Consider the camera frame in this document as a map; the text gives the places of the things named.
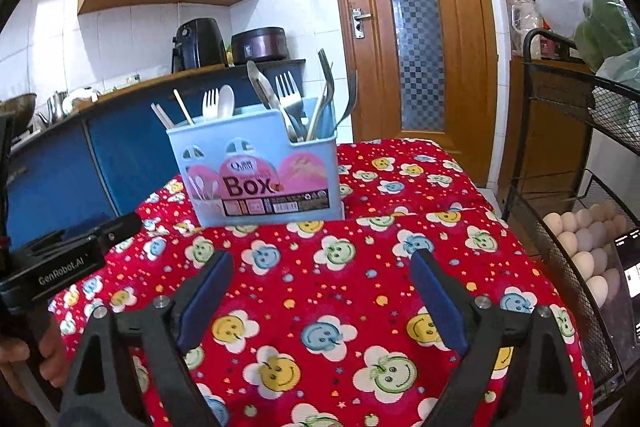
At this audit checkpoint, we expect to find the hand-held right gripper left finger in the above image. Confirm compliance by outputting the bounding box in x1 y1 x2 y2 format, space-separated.
57 248 236 427

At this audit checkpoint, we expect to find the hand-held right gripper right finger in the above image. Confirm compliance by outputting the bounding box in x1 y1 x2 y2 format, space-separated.
409 248 585 427

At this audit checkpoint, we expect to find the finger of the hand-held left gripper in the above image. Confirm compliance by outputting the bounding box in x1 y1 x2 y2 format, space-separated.
65 212 144 254

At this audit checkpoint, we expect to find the light blue plastic utensil box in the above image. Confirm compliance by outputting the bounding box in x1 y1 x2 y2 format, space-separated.
165 109 347 228

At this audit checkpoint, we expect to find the steel table knife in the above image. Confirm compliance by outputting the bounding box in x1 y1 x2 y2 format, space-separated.
246 61 301 142

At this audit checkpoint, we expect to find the plain steel fork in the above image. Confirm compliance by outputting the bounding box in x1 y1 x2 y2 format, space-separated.
274 71 307 142

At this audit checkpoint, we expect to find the person's left hand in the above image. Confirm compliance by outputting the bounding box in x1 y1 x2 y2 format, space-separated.
0 313 69 404

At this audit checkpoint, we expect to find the blue kitchen counter cabinet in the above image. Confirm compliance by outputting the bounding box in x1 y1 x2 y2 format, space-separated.
0 58 307 253

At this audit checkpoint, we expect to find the red smiley flower tablecloth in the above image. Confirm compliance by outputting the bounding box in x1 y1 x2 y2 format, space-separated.
47 138 596 427

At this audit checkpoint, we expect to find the steel kettle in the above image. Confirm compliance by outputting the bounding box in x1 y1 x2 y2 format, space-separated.
36 91 68 125

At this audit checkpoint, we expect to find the steel wok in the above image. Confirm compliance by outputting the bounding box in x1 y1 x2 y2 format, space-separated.
0 93 38 138

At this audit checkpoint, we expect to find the pile of eggs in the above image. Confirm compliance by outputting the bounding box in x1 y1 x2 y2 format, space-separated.
542 199 631 310

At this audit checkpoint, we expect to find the brown wooden cabinet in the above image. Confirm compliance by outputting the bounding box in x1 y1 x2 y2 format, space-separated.
500 57 593 218

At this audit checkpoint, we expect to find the black smartphone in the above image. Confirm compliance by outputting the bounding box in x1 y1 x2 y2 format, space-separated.
612 227 640 343

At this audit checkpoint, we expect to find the black air fryer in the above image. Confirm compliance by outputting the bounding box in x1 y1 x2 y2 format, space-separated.
171 18 226 75

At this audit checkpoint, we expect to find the wooden door with glass panel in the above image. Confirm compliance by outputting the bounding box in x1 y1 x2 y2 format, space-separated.
322 0 501 188

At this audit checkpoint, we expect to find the dark rice cooker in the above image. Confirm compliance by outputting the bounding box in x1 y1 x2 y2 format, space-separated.
230 27 290 65

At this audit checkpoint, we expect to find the red box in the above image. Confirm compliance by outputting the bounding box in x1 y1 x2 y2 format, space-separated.
537 34 571 60

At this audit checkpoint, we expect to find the pink white plastic bag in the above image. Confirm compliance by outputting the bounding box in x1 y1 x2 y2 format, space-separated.
507 0 543 58

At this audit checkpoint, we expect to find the bag of green vegetables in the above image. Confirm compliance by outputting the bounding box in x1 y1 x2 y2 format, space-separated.
572 0 640 72

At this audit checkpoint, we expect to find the black wire rack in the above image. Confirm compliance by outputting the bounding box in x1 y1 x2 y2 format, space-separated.
500 28 640 408

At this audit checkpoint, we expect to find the silver door handle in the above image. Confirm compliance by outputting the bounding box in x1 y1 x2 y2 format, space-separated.
351 8 374 38

